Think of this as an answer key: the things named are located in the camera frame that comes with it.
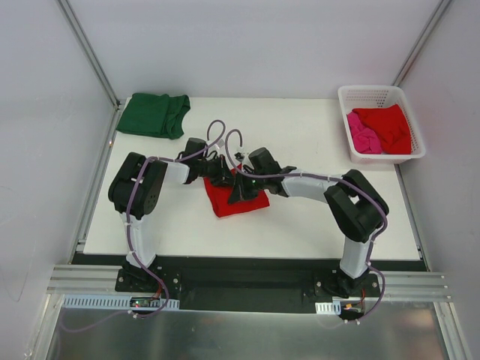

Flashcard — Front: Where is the folded green t shirt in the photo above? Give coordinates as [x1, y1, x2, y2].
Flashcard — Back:
[116, 93, 191, 140]

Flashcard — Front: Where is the red t shirt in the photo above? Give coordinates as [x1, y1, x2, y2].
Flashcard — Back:
[203, 177, 270, 218]
[352, 104, 412, 155]

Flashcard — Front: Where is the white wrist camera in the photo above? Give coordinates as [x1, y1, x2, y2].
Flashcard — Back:
[234, 151, 248, 161]
[215, 139, 225, 150]

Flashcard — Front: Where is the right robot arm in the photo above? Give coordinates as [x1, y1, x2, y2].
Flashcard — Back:
[228, 148, 389, 299]

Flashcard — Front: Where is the left white cable duct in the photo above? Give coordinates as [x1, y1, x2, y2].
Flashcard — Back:
[62, 295, 180, 311]

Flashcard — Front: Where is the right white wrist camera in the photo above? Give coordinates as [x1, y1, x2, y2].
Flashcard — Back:
[234, 151, 248, 161]

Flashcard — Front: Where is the right aluminium frame post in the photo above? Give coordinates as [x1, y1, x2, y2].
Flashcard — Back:
[392, 0, 455, 87]

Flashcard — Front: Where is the white plastic basket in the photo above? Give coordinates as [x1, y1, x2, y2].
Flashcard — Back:
[337, 85, 426, 164]

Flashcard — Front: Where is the red t shirt in basket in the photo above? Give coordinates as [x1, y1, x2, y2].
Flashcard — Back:
[352, 104, 412, 155]

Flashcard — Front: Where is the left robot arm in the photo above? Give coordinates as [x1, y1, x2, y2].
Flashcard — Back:
[108, 137, 234, 293]

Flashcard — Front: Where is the aluminium frame post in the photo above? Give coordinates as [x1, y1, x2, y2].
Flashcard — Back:
[392, 0, 455, 87]
[55, 0, 122, 110]

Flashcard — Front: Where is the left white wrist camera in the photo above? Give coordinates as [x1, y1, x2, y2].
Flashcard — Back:
[215, 139, 225, 150]

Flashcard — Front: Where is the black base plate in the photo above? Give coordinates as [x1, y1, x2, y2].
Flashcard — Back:
[115, 256, 380, 314]

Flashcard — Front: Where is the white cable duct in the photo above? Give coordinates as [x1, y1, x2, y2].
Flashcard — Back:
[62, 295, 180, 311]
[315, 301, 341, 316]

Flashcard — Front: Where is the right white cable duct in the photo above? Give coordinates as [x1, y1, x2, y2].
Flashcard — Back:
[315, 301, 341, 316]

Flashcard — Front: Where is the left aluminium frame post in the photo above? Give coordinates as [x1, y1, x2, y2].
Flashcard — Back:
[55, 0, 122, 110]

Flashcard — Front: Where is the pink t shirt in basket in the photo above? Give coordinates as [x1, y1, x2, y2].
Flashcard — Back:
[347, 112, 383, 155]

